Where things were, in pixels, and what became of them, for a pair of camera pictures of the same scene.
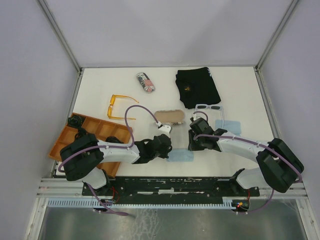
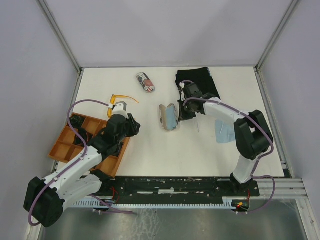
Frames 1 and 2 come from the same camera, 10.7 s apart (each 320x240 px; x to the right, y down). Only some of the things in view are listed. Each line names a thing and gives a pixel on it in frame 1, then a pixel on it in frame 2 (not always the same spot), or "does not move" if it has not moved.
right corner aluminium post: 260,83 does not move
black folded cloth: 196,87 does not move
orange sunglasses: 110,109 does not move
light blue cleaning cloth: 180,155 to 171,118
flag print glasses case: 148,86 does not move
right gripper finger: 192,144 to 183,114
